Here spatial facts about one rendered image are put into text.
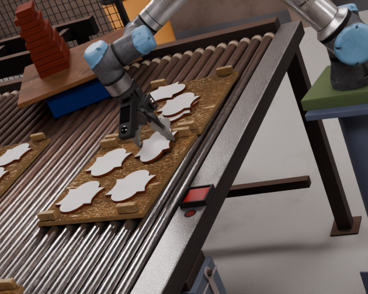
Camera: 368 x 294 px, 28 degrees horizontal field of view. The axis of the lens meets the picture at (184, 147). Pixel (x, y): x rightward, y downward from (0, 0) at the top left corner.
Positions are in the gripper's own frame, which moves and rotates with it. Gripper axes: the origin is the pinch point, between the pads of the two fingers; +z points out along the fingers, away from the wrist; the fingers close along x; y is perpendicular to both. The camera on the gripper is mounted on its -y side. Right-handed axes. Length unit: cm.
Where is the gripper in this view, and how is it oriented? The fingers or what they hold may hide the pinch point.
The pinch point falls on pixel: (156, 144)
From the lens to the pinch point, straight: 217.8
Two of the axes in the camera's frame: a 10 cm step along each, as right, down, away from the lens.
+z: 5.0, 7.3, 4.7
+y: 3.0, -6.6, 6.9
